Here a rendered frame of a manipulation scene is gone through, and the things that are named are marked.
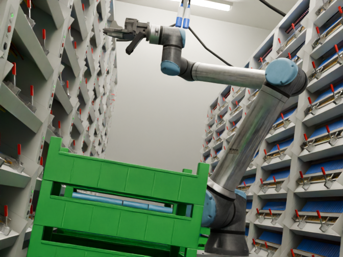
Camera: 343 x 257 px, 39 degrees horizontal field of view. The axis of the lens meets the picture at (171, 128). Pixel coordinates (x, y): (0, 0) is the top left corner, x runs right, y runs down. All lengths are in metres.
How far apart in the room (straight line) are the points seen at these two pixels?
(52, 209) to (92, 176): 0.09
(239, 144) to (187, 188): 1.00
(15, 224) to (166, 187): 0.99
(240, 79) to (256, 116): 0.30
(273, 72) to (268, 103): 0.12
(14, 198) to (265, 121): 0.97
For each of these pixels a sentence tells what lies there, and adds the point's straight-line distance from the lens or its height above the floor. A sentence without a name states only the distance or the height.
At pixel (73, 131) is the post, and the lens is 3.22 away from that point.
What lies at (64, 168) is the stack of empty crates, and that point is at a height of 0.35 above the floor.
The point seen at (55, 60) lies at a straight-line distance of 1.86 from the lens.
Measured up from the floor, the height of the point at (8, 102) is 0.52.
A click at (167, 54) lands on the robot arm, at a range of 2.21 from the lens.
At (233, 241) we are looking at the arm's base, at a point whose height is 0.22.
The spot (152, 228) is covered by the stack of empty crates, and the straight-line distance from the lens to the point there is 0.90.
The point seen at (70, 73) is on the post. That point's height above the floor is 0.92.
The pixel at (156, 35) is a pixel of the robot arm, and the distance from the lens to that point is 2.24.
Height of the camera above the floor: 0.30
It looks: 10 degrees up
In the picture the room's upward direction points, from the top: 9 degrees clockwise
